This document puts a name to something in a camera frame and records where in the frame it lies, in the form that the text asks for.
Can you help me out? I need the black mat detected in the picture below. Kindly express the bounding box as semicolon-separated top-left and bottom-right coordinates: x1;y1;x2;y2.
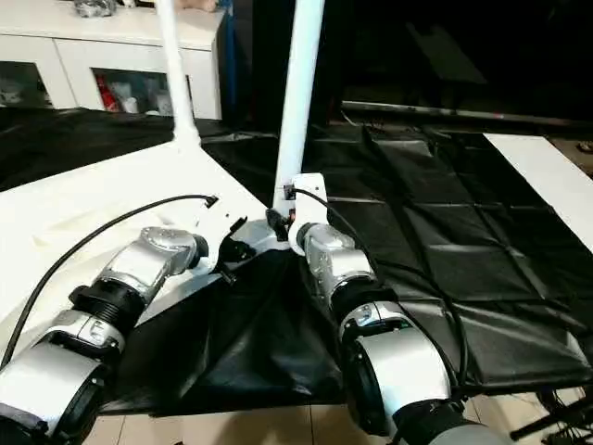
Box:
0;107;593;418

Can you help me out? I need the dark metal rail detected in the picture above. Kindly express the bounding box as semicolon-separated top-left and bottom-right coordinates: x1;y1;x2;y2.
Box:
341;100;593;128

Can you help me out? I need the white cabinet with glass doors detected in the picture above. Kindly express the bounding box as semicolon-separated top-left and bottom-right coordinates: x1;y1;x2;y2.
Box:
0;0;229;120

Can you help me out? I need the white flat board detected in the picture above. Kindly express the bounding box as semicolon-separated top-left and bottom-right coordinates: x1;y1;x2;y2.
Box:
484;133;593;244

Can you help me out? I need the white plastic table leg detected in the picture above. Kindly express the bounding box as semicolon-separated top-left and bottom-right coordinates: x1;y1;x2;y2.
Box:
153;0;203;151
272;0;327;216

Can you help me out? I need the black floor stand leg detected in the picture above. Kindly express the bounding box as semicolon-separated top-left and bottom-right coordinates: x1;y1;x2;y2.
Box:
508;385;593;442

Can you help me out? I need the red bottle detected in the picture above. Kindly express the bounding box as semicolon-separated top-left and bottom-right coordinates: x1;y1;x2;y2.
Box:
97;80;115;112

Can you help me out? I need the black box with tan label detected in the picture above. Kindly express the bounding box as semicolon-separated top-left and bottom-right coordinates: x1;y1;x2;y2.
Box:
230;0;358;129

